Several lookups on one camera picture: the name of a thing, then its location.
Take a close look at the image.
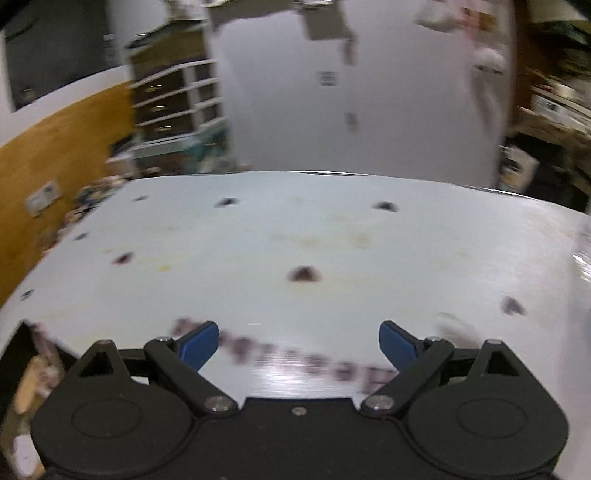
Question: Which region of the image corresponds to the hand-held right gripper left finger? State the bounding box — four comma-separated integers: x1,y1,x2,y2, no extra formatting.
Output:
69,321,239,419

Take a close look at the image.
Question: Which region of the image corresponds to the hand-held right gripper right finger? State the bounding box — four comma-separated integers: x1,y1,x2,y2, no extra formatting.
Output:
360,320,528,419

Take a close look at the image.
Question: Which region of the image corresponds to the dark wall window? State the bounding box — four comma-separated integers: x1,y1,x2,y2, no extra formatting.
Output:
4,0,115,112

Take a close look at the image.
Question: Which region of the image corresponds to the white drawer cabinet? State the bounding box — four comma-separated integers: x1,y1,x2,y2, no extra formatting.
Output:
126,59,228,141

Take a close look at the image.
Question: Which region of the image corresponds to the wooden block toy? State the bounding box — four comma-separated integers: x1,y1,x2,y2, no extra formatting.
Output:
13,359,62,414

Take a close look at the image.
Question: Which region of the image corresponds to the black storage box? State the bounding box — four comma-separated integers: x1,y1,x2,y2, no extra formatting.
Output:
0,320,80,464

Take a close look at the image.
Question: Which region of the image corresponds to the white wall socket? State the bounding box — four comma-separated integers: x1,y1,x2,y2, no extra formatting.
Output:
25,181,64,216

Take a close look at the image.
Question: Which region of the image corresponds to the teal storage box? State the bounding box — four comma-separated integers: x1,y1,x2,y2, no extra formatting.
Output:
133,129,230,172

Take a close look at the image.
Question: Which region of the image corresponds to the glass fish tank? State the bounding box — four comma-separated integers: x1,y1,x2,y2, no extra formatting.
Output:
126,17,209,64

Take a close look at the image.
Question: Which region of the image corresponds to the pile of plush toys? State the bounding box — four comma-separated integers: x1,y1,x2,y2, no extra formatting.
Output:
69,175,134,222

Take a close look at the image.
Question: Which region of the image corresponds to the white hanging bag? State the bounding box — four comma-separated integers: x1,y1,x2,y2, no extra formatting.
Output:
414,2,463,34

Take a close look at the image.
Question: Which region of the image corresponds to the white plush toy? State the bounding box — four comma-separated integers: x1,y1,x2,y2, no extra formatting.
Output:
475,46,505,73

